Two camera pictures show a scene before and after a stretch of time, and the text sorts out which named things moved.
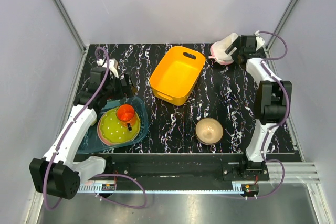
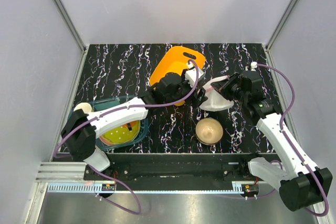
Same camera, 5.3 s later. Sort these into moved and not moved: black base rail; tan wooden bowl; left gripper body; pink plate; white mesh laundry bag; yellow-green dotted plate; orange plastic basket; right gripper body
Moved: left gripper body; right gripper body; white mesh laundry bag
Not moved: yellow-green dotted plate; black base rail; tan wooden bowl; pink plate; orange plastic basket
